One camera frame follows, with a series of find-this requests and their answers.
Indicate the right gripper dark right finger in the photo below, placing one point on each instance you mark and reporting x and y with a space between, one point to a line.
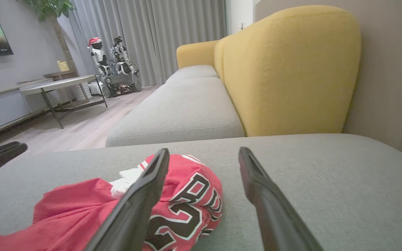
274 216

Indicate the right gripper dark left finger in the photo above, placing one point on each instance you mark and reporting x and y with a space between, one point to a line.
134 216

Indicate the red jersey with black lettering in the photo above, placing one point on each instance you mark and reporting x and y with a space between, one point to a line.
194 209

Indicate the red garment with white panels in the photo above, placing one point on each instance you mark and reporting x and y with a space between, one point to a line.
65 216

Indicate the low grey tv console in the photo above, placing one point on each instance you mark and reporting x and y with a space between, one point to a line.
2 108

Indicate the large grey sofa chaise cushion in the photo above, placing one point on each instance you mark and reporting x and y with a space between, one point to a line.
326 191

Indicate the grey coffee table metal legs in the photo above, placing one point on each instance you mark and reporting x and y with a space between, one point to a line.
58 84

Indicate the wooden side table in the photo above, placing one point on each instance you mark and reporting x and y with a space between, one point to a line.
61 74

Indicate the small yellow container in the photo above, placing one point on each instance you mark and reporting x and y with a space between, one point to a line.
63 66

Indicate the grey sofa seat cushion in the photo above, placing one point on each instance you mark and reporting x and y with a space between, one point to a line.
180 111
194 71

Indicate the white bag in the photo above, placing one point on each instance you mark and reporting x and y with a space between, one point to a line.
95 89

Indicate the toy robot with red hat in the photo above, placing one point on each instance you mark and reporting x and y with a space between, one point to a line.
98 55

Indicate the green potted tree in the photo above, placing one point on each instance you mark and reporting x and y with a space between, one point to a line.
52 10

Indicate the grey toy robot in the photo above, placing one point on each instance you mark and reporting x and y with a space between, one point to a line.
121 55

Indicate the grey pleated curtain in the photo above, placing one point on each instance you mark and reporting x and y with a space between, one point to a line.
152 35

